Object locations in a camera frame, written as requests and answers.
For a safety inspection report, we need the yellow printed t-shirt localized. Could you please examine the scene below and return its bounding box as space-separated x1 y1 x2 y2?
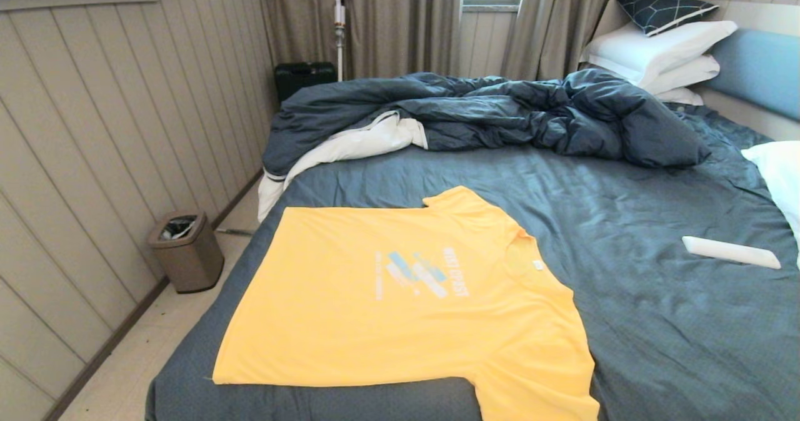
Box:
212 186 601 421

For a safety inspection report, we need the dark blue duvet white lining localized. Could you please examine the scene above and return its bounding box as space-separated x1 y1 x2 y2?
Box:
257 68 712 222

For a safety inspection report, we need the dark green hard case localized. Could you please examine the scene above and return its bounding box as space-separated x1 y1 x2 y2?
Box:
274 62 338 104

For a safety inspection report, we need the dark blue bed sheet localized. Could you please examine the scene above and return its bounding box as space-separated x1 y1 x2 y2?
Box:
145 102 800 421

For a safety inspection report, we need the beige curtain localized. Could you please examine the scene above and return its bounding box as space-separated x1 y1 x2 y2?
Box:
500 0 679 81
256 0 463 81

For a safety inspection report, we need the white stick vacuum cleaner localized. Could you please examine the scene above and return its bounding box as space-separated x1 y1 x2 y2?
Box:
333 0 348 82

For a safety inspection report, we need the brown trash bin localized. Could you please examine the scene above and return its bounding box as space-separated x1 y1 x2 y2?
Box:
147 211 225 294

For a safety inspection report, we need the crumpled dark trash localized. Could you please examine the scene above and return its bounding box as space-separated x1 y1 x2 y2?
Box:
161 217 198 240

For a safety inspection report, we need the large white pillow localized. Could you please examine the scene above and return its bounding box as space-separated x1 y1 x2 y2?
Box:
579 20 739 87

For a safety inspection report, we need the dark geometric patterned cushion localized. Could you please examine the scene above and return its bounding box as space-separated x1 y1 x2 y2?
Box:
614 0 719 37

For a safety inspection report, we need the white flat oblong object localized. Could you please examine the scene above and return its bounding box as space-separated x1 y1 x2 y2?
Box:
681 236 782 270

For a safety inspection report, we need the blue padded headboard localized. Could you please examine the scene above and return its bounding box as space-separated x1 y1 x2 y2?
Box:
706 29 800 122

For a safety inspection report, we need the beige headboard frame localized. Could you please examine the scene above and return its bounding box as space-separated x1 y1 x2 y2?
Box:
591 0 800 142

